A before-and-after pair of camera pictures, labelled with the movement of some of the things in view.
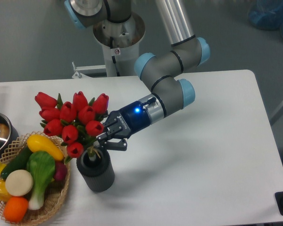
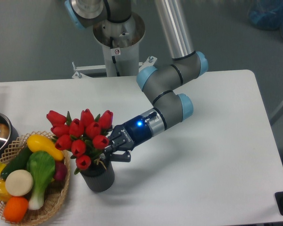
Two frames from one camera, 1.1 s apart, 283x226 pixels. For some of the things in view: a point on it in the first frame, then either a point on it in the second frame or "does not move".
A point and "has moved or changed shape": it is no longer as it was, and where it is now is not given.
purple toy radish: (61, 171) does not move
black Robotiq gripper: (120, 125) -> (124, 137)
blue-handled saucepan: (4, 135) does not move
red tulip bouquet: (79, 123) has moved or changed shape
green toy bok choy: (42, 165) does not move
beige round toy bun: (19, 182) does not move
